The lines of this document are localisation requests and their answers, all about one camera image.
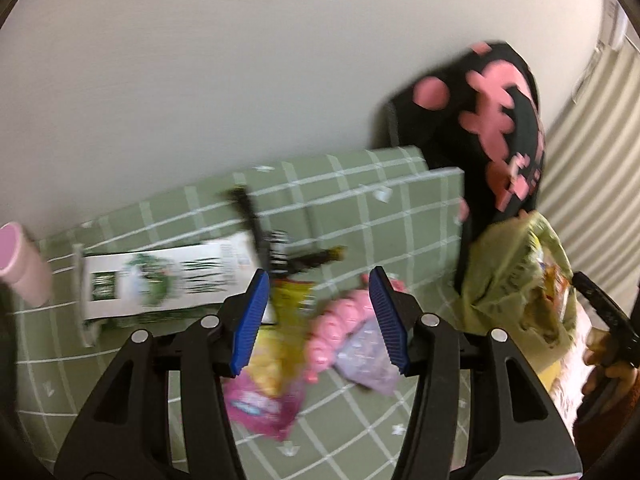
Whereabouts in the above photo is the pink ridged packet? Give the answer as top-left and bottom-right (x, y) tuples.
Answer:
(306, 275), (406, 386)

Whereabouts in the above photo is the black snack wrapper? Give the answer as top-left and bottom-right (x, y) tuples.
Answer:
(220, 186), (348, 278)

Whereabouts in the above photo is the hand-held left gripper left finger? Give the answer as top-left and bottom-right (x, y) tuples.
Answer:
(54, 268), (271, 480)

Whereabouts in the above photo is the yellow snack wrapper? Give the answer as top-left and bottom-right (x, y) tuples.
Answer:
(250, 280), (316, 396)

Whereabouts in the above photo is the black cloth with pink print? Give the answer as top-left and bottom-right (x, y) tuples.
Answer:
(372, 40), (548, 293)

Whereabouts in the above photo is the green checked tablecloth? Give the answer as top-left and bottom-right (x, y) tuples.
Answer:
(12, 146), (466, 480)

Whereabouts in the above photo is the purple packet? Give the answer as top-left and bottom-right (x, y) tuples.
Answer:
(334, 317), (401, 397)

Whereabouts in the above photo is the white green carton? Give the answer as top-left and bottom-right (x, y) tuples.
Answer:
(72, 239), (278, 348)

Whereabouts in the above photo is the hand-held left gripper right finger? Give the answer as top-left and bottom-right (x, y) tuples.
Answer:
(368, 266), (583, 480)

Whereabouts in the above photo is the pink tissue packet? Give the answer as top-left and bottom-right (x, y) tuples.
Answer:
(222, 355), (306, 442)

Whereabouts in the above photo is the yellow-green plastic bag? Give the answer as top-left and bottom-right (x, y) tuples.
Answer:
(460, 211), (578, 366)

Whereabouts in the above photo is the person's right forearm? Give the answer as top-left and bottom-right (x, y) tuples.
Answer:
(572, 382), (640, 466)

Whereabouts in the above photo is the beige striped curtain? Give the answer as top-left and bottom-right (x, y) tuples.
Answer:
(535, 40), (640, 306)

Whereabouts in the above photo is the person's right hand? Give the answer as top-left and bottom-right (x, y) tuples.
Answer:
(582, 327), (640, 396)

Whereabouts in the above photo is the pink lidded cup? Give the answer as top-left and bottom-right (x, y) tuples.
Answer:
(0, 222), (53, 308)

